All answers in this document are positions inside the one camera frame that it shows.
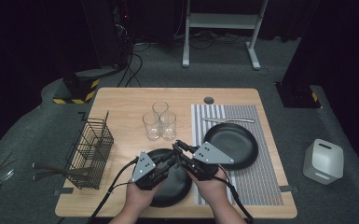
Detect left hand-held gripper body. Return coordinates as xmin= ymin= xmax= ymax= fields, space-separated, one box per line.
xmin=131 ymin=150 xmax=169 ymax=190

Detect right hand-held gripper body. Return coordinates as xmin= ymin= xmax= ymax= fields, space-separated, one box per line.
xmin=181 ymin=141 xmax=235 ymax=182

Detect black plate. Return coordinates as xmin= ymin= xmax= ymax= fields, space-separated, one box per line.
xmin=141 ymin=147 xmax=194 ymax=208
xmin=202 ymin=122 xmax=259 ymax=171

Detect clear drinking glass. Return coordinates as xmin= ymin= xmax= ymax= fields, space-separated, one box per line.
xmin=142 ymin=111 xmax=161 ymax=141
xmin=159 ymin=111 xmax=177 ymax=141
xmin=151 ymin=101 xmax=170 ymax=121

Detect silver table knife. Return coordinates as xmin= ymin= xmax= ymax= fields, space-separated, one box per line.
xmin=201 ymin=117 xmax=256 ymax=124

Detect black wire cutlery basket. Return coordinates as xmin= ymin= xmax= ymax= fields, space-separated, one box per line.
xmin=63 ymin=110 xmax=115 ymax=190

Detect person's left hand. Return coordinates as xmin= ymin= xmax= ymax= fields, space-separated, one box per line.
xmin=125 ymin=182 xmax=165 ymax=217

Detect person's right hand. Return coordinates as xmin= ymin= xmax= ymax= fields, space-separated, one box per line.
xmin=186 ymin=168 xmax=233 ymax=208

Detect grey striped placemat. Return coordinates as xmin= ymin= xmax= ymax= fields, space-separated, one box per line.
xmin=190 ymin=104 xmax=284 ymax=206

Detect black pillar stand base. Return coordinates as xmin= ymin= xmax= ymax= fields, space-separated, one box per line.
xmin=274 ymin=81 xmax=323 ymax=109

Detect black yellow striped stand base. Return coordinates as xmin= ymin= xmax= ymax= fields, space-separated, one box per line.
xmin=53 ymin=68 xmax=101 ymax=105

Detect white box-shaped device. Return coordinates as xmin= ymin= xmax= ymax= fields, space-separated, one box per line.
xmin=302 ymin=138 xmax=345 ymax=186

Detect black equipment rack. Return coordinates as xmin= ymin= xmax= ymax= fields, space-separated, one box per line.
xmin=80 ymin=0 xmax=132 ymax=70

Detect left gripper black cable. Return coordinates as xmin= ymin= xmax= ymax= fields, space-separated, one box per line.
xmin=88 ymin=157 xmax=139 ymax=224

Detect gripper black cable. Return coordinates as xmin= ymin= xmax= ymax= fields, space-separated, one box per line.
xmin=88 ymin=157 xmax=139 ymax=224
xmin=215 ymin=175 xmax=255 ymax=224

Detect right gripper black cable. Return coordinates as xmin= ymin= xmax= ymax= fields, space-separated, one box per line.
xmin=215 ymin=175 xmax=255 ymax=224

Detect black floor cables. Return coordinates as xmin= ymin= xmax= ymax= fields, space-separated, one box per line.
xmin=116 ymin=43 xmax=144 ymax=89

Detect brown handled utensil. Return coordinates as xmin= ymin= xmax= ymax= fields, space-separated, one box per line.
xmin=32 ymin=163 xmax=90 ymax=175
xmin=32 ymin=174 xmax=76 ymax=183

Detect cables under white stand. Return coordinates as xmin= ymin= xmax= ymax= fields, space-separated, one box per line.
xmin=173 ymin=29 xmax=250 ymax=50

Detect white metal stand frame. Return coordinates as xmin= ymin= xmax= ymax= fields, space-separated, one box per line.
xmin=181 ymin=0 xmax=269 ymax=71

